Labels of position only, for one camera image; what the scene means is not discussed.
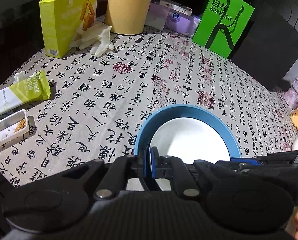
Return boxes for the blue bowl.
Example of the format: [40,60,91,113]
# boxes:
[134,104,241,158]

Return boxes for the black paper bag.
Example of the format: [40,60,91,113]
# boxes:
[230,2,298,90]

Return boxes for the small white tray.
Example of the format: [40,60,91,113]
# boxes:
[0,109,29,147]

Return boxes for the green snack wrapper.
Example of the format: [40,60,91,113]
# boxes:
[0,70,51,115]

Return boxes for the white rubber gloves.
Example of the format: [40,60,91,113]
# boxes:
[69,21,114,57]

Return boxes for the green paper bag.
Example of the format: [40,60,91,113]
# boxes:
[192,0,255,59]

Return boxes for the purple tissue pack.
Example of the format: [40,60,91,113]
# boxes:
[145,2,201,38]

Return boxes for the small white box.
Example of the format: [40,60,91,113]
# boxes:
[159,0,192,16]

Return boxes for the yellow thermos jug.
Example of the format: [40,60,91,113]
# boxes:
[105,0,151,35]

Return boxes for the yellow snack box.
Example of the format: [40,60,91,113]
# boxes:
[39,0,97,59]

